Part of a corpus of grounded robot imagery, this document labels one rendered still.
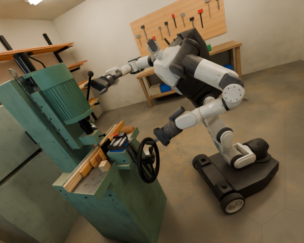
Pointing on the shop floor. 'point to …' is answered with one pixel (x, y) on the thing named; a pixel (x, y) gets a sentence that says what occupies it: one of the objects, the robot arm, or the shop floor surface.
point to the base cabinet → (127, 210)
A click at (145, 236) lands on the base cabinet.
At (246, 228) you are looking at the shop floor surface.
